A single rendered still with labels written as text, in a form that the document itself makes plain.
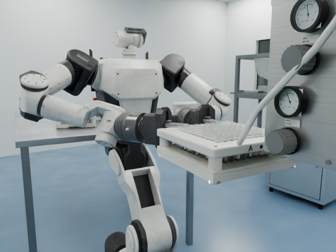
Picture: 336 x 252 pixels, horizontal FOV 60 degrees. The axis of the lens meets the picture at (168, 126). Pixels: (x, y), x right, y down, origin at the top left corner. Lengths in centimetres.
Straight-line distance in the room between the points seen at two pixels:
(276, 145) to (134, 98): 87
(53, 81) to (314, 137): 85
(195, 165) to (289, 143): 29
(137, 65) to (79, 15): 422
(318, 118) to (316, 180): 264
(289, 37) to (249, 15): 654
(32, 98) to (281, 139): 74
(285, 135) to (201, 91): 93
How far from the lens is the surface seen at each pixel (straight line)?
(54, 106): 92
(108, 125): 87
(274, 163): 68
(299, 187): 310
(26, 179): 172
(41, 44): 512
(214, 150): 56
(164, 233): 118
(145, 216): 117
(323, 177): 297
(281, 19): 40
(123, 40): 123
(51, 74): 106
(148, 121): 80
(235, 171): 61
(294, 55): 35
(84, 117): 90
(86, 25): 538
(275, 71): 40
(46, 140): 166
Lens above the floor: 120
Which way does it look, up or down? 10 degrees down
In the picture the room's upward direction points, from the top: straight up
